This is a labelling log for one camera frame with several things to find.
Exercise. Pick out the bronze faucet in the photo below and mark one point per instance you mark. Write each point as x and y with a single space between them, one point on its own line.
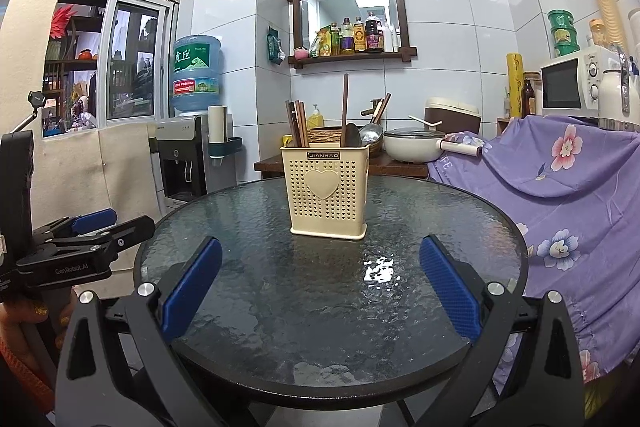
367 111

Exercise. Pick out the purple floral cloth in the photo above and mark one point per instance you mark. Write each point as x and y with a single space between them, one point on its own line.
575 207

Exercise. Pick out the white paper cup stack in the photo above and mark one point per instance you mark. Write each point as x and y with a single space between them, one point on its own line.
217 124

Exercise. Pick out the yellow soap bottle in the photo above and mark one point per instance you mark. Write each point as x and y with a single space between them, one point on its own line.
315 119

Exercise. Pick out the orange teapot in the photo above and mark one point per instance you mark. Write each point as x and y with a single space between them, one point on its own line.
86 55

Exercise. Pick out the grey water dispenser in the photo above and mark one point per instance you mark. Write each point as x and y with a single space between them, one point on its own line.
180 157

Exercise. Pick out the wooden framed mirror shelf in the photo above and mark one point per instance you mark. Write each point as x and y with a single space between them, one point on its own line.
340 7

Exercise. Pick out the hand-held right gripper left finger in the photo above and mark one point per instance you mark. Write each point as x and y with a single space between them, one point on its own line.
192 289

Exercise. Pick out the purple label oil bottle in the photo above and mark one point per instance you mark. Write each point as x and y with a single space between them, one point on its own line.
348 38

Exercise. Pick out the green wall packet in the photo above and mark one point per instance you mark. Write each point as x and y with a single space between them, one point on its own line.
275 47

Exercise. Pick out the green capped bottle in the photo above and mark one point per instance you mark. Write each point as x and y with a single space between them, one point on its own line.
335 42

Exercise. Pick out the sliding window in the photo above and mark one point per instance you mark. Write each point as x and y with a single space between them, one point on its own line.
125 57

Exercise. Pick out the white squeeze bottle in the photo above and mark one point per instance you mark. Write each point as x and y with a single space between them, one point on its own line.
387 39
395 41

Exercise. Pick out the yellow roll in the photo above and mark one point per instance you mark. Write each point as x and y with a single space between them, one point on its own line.
515 84

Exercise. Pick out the woven basin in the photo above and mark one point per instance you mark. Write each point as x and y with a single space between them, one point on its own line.
325 136

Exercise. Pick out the white rice paddle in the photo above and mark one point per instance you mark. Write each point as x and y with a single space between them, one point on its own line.
425 121

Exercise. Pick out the orange capped jar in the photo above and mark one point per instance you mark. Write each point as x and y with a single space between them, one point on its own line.
598 34

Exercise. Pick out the brown and white rice cooker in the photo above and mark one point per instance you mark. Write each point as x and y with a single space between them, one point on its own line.
455 117

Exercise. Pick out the white pot with glass lid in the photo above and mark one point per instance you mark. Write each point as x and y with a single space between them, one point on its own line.
405 149

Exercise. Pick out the round glass table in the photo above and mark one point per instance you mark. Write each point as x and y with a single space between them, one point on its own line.
300 297

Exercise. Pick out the red paper flower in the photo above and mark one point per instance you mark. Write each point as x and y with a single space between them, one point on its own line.
62 21

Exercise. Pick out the wooden counter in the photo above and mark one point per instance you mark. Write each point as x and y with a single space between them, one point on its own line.
400 167

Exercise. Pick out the yellow green packet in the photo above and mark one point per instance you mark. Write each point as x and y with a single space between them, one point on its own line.
321 42

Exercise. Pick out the yellow label sauce bottle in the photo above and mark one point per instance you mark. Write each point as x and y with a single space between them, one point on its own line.
359 37

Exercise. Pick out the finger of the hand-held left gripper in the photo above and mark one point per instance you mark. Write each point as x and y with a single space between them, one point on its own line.
135 229
95 219

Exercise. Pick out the blue water bottle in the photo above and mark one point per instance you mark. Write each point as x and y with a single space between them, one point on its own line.
196 72

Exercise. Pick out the black tripod head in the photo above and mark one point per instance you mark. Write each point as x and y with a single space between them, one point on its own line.
36 99

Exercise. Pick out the brown glass bottle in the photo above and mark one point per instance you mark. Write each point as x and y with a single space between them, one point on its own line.
528 99

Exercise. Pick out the teal cup holder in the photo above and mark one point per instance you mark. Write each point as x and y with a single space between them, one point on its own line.
232 144

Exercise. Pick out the cream plastic utensil holder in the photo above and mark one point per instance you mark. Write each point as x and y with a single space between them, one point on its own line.
325 207

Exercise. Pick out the stacks of white paper cups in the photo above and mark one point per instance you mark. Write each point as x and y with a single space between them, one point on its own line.
634 34

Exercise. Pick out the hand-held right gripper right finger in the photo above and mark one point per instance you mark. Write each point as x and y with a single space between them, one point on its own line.
450 292

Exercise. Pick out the black chopstick with gold band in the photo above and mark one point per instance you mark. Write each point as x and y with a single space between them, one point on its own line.
378 109

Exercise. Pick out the dark soy sauce bottle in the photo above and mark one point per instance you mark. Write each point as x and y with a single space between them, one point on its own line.
373 36

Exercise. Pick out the white microwave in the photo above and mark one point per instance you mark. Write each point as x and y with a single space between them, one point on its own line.
560 87

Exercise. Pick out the person's left hand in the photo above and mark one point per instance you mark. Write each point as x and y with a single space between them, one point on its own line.
30 314

